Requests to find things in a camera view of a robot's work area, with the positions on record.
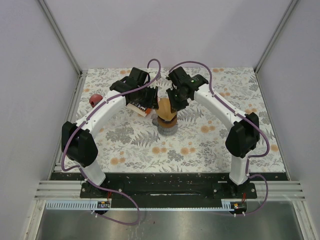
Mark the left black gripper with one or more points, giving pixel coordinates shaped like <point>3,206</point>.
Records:
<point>152,103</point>

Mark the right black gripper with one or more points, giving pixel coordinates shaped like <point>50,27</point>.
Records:
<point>175,106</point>

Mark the coffee filter paper box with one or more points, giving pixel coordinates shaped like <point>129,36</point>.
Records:
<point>136,107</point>

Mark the brown paper coffee filter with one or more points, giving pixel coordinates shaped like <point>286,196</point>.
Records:
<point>164,110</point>

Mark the round wooden dripper base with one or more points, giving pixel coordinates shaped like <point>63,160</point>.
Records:
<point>166,123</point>

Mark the grey glass coffee server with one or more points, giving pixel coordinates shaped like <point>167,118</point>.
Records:
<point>163,130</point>

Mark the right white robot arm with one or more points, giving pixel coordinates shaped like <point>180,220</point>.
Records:
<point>243,133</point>

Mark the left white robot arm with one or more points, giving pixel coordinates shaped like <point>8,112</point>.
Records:
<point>79,150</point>

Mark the brown bottle red cap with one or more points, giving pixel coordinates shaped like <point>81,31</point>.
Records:
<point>95,99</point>

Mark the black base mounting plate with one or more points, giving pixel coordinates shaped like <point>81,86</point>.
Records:
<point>169,190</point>

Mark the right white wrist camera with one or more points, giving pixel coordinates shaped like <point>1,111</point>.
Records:
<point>171,86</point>

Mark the left aluminium frame post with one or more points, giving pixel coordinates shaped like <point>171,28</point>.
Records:
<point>57,31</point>

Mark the aluminium frame post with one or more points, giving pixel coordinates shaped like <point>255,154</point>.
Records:
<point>57,31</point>
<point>276,34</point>

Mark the right aluminium frame post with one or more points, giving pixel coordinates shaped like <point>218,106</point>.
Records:
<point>276,34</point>

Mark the white slotted cable duct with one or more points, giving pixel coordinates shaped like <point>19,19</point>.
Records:
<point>91,205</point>

